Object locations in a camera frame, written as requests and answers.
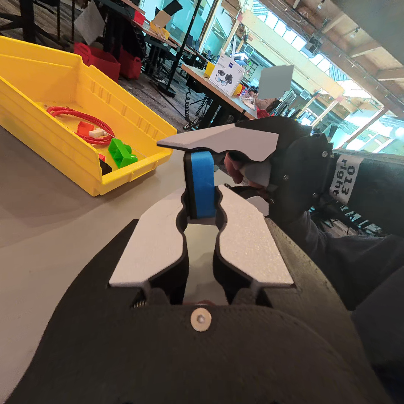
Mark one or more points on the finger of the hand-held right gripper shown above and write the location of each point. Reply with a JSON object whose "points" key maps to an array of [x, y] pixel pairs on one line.
{"points": [[227, 139], [258, 205]]}

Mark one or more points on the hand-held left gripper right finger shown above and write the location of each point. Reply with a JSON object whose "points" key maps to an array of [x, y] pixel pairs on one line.
{"points": [[252, 246]]}

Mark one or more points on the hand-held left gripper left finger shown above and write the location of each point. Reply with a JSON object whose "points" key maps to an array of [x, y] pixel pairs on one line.
{"points": [[148, 249]]}

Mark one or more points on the blue black felt eraser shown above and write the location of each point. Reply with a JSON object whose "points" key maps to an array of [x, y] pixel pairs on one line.
{"points": [[202, 186]]}

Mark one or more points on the black remote control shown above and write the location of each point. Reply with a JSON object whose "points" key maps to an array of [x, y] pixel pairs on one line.
{"points": [[105, 167]]}

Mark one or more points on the yellow plastic bin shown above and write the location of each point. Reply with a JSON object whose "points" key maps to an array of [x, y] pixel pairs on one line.
{"points": [[47, 79]]}

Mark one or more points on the person's right forearm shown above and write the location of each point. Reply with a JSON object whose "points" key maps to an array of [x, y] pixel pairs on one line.
{"points": [[347, 258]]}

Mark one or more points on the person's right hand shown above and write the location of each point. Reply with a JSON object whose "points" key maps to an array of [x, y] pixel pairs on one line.
{"points": [[233, 167]]}

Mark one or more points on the wooden work table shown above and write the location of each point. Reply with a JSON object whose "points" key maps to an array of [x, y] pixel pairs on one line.
{"points": [[214, 91]]}

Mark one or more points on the white box with glasses print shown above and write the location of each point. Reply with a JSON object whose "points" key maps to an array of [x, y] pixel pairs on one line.
{"points": [[225, 75]]}

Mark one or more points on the small yellow bin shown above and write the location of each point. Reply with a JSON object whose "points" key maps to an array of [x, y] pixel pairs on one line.
{"points": [[209, 69], [159, 31]]}

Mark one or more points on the green plastic block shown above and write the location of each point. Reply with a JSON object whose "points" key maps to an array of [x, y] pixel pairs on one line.
{"points": [[121, 153]]}

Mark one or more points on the black floor lamp pole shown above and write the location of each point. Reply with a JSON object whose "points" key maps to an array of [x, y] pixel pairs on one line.
{"points": [[183, 47]]}

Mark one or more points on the red fabric bin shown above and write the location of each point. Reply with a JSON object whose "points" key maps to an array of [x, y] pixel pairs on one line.
{"points": [[97, 63], [131, 64]]}

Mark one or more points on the small red plastic piece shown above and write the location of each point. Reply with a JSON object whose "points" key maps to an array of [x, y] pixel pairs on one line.
{"points": [[84, 127]]}

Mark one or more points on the small red bin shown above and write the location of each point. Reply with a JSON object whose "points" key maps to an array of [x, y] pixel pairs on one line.
{"points": [[139, 17]]}

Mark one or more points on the person's dark zip jacket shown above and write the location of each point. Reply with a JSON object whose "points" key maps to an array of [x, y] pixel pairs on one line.
{"points": [[382, 341]]}

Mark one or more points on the hanging white paper sheet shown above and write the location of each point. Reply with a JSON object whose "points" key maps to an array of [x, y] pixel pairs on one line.
{"points": [[89, 23]]}

